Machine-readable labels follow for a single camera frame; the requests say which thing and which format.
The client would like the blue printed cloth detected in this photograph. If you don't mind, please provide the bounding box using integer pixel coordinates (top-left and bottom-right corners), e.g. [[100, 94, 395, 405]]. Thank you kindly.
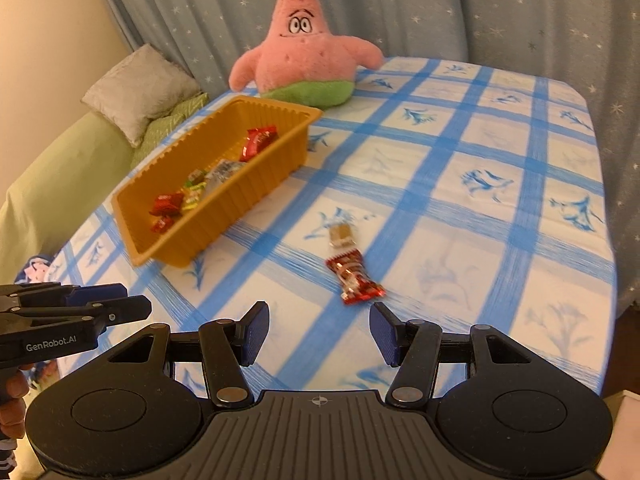
[[14, 254, 68, 288]]

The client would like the small brown snack bar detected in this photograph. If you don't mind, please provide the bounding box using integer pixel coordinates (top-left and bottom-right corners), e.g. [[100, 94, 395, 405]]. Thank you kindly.
[[328, 225, 357, 250]]

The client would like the clear grey snack packet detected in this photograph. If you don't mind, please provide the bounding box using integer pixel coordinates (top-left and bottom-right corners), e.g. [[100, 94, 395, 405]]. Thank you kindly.
[[205, 159, 246, 186]]

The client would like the light green sofa cover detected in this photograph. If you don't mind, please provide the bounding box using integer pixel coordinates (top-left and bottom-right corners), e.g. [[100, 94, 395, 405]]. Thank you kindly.
[[0, 110, 136, 286]]

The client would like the pink starfish plush toy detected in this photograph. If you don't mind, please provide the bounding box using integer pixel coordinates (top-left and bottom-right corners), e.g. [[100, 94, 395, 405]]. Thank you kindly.
[[229, 0, 386, 111]]

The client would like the orange plastic tray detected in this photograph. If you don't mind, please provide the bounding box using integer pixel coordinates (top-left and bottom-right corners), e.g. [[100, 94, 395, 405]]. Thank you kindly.
[[111, 95, 323, 268]]

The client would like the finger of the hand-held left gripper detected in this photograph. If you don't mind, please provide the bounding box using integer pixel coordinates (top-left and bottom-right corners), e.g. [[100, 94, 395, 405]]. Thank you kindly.
[[0, 295, 152, 333], [0, 282, 130, 311]]

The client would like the green patterned cushion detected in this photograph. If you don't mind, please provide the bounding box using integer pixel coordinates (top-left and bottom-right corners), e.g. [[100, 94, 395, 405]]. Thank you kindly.
[[131, 92, 210, 171]]

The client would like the yellow and green candy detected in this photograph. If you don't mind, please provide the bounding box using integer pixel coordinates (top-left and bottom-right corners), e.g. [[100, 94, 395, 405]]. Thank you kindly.
[[181, 182, 208, 213]]

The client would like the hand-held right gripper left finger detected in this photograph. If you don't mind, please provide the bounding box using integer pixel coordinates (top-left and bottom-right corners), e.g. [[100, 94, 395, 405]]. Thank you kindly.
[[107, 301, 271, 407]]

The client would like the long red patterned snack packet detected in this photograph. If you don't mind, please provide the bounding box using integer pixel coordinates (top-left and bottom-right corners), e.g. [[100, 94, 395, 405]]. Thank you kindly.
[[325, 249, 387, 307]]

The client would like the puffy red snack packet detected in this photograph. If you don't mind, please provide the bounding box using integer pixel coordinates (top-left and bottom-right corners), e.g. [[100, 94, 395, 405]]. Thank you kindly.
[[241, 126, 278, 162]]

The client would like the white box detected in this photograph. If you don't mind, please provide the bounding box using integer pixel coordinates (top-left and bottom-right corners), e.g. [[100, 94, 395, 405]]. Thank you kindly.
[[597, 389, 640, 480]]

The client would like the person's left hand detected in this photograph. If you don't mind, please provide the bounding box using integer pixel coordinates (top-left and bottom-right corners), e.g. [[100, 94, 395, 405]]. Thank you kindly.
[[0, 366, 32, 442]]

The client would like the blue checked tablecloth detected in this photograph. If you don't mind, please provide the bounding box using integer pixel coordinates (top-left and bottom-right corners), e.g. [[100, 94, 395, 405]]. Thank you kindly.
[[47, 55, 618, 403]]

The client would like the grey cushion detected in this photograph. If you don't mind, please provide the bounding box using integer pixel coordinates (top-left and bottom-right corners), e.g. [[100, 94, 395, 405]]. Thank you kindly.
[[81, 43, 201, 148]]

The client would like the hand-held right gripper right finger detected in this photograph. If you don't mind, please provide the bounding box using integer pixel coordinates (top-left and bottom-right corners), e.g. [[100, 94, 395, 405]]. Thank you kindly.
[[369, 301, 533, 409]]

